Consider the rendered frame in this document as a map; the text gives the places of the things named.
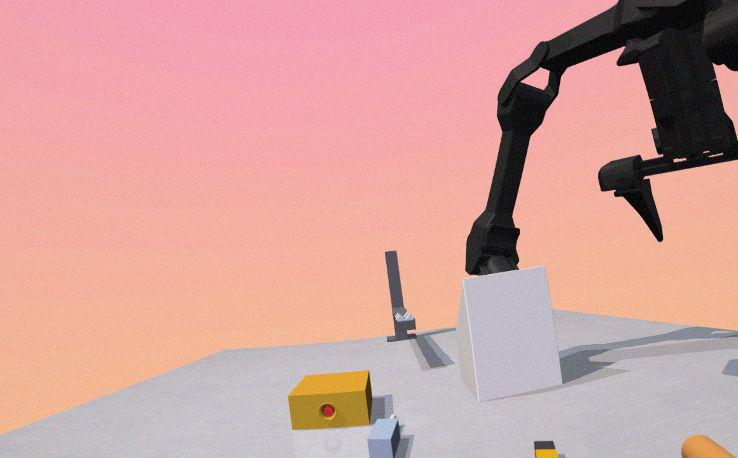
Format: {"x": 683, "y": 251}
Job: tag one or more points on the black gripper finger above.
{"x": 641, "y": 199}

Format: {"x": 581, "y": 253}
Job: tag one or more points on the yellow square bar with black tip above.
{"x": 545, "y": 449}

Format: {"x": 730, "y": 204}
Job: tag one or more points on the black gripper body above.
{"x": 689, "y": 122}

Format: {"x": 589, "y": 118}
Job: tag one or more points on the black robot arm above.
{"x": 675, "y": 43}

